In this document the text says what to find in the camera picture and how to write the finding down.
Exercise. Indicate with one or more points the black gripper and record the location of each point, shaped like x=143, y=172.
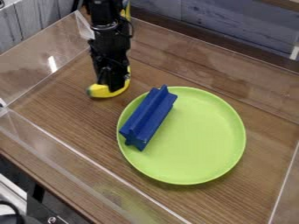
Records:
x=108, y=49

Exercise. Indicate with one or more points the yellow toy banana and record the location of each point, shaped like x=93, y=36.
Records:
x=100, y=91

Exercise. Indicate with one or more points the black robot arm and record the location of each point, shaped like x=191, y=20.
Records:
x=104, y=12

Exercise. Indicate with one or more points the green round plate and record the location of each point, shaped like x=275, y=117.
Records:
x=197, y=144

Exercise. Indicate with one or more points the yellow labelled tin can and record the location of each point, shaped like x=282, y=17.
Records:
x=125, y=10

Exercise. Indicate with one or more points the blue cross-shaped block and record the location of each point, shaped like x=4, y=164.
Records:
x=148, y=116

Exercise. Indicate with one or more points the clear acrylic corner bracket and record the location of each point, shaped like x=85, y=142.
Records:
x=83, y=24

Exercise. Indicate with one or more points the clear acrylic enclosure wall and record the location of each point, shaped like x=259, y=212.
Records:
x=65, y=148

